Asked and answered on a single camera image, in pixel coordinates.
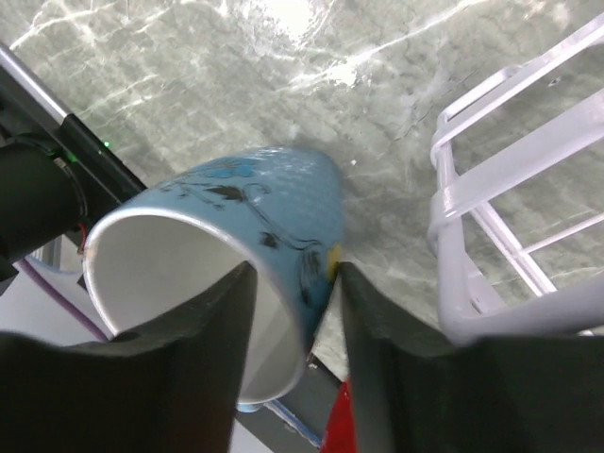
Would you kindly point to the red mug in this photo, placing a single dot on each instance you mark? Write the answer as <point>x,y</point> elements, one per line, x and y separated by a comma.
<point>340,433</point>

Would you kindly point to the light blue mug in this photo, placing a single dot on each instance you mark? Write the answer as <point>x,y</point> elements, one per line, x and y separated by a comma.
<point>278,208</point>

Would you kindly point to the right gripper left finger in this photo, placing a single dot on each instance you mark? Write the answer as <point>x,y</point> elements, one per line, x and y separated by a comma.
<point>168,385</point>

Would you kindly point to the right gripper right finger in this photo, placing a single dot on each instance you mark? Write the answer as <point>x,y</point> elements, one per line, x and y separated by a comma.
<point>414,391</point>

